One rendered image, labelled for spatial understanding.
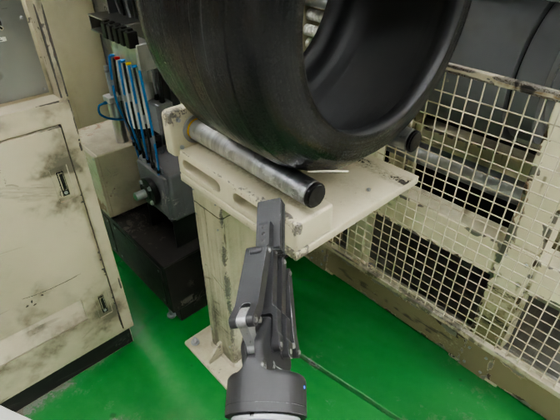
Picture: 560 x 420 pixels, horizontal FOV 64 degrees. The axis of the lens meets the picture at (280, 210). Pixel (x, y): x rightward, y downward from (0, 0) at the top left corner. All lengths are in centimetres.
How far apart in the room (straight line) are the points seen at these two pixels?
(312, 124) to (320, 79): 39
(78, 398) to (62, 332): 24
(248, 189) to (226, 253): 44
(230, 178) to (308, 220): 19
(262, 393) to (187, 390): 116
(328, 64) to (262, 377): 76
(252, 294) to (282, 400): 10
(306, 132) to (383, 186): 35
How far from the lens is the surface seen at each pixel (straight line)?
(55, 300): 145
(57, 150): 123
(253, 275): 44
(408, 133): 91
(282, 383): 42
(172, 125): 92
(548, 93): 99
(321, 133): 66
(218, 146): 86
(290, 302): 51
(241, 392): 42
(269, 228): 49
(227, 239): 120
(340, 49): 105
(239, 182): 82
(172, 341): 169
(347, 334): 169
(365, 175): 98
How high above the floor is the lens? 130
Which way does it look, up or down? 36 degrees down
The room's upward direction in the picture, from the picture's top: straight up
